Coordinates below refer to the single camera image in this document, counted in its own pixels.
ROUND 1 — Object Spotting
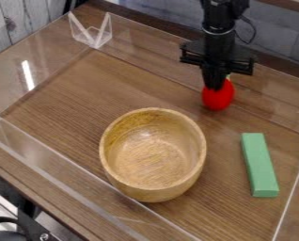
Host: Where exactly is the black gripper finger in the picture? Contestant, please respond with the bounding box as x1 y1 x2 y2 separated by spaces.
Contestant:
203 67 230 90

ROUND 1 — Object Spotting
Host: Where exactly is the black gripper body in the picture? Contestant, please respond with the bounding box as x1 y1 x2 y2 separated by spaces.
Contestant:
181 29 255 75

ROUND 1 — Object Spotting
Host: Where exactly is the red strawberry toy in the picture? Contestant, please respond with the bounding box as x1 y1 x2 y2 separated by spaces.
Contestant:
202 76 235 111

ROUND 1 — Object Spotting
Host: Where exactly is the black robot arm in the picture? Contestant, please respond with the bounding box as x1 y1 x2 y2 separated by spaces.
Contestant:
181 0 255 90

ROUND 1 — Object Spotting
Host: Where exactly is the wooden bowl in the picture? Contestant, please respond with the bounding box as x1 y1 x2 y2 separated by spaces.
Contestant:
99 107 207 202

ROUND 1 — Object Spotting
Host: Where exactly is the green rectangular block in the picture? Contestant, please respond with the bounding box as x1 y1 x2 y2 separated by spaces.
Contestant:
242 133 281 198

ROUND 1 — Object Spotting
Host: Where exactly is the black clamp mount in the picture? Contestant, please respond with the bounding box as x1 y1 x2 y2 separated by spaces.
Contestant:
18 210 61 241

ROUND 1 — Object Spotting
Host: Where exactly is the black cable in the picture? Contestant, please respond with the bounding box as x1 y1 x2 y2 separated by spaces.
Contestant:
0 216 21 233

